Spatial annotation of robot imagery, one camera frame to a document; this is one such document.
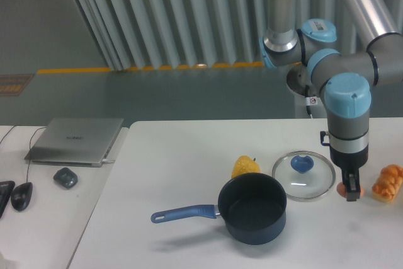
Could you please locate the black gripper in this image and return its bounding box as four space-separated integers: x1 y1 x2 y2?
330 147 368 202

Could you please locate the brown egg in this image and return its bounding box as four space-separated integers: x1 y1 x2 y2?
336 182 365 198

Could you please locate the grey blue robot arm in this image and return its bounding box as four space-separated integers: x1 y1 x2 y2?
259 0 402 202

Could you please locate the orange braided bread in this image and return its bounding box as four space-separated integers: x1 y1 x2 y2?
372 164 402 203

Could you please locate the glass pot lid blue knob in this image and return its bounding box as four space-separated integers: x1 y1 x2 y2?
271 151 336 202

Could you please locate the dark blue saucepan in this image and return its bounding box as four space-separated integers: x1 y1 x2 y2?
150 173 287 245

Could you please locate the yellow bell pepper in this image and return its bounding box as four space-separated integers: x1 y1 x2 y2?
231 156 261 178

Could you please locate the white folding partition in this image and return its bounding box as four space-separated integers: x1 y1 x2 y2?
56 0 403 72

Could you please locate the silver laptop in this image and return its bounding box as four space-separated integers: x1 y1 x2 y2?
25 118 123 167

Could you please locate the black computer mouse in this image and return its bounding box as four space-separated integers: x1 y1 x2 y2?
10 182 33 212

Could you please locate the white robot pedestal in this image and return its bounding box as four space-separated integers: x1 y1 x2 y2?
286 62 326 118

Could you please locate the black mouse cable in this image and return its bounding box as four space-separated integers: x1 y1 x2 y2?
25 125 48 185

